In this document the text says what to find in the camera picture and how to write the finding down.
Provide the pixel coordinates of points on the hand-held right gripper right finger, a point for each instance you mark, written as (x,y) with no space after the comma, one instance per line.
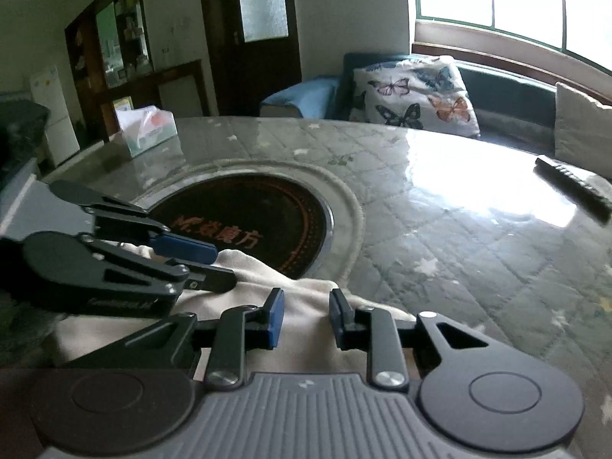
(337,321)

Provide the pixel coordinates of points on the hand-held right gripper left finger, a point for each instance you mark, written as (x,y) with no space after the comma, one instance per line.
(276,321)

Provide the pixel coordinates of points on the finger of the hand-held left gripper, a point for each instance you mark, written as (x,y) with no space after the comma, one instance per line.
(215,281)
(184,247)

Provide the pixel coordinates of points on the cream knit garment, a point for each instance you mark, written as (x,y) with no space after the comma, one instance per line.
(306,306)

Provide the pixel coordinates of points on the black round built-in cooktop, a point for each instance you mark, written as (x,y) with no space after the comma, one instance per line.
(253,222)

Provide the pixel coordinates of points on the white refrigerator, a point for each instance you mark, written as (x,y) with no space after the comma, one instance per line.
(55,114)

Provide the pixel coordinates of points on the grey quilted star table cover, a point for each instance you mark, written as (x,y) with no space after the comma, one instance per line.
(430,248)

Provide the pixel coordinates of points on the dark wooden cabinet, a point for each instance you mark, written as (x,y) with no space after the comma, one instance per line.
(91,91)

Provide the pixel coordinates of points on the tissue box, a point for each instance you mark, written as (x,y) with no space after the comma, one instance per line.
(146,129)

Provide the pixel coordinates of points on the dark speckled cloth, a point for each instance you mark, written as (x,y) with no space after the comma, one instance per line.
(26,334)

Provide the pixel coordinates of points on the dark wooden door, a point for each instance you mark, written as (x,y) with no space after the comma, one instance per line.
(224,57)

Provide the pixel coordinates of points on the butterfly print pillow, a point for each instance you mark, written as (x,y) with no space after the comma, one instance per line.
(411,93)

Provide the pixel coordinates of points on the black remote control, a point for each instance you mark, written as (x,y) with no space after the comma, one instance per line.
(573,184)

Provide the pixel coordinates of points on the blue sofa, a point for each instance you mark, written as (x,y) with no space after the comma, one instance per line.
(507,100)

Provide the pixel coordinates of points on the plain white pillow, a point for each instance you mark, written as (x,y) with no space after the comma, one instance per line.
(583,129)

